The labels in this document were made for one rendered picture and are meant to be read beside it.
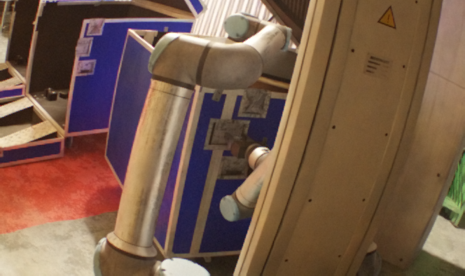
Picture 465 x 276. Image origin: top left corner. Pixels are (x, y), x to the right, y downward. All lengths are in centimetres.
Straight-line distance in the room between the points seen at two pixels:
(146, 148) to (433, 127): 192
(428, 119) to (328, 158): 185
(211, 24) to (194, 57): 356
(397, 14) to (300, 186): 43
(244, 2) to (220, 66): 338
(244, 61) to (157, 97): 22
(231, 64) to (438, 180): 189
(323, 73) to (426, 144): 196
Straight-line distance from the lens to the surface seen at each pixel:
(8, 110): 380
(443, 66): 284
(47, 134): 336
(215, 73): 127
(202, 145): 209
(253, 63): 132
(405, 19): 110
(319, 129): 104
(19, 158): 322
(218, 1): 482
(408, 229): 306
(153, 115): 130
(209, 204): 224
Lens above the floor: 148
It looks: 19 degrees down
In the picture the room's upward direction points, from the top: 14 degrees clockwise
